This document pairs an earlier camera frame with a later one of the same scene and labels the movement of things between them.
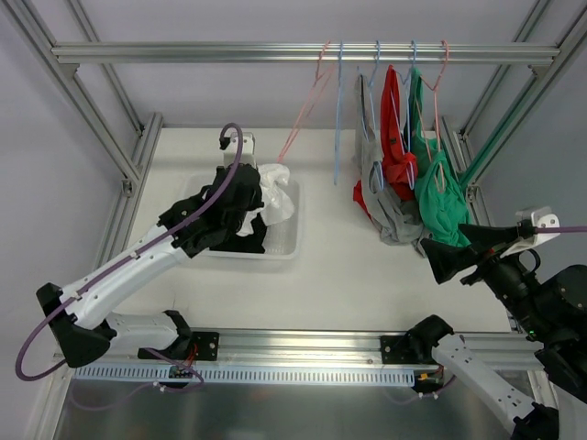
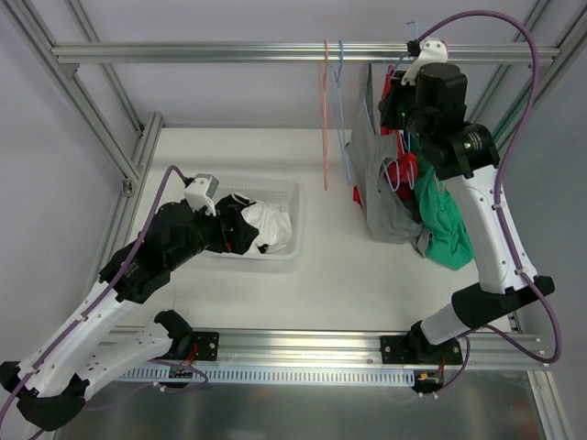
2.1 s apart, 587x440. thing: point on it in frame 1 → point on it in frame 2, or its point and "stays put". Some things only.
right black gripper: [486, 256] → [391, 108]
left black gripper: [248, 192] → [235, 224]
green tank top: [440, 208] stays put
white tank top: [277, 199] → [273, 225]
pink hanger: [320, 82] → [324, 73]
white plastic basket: [283, 240] stays put
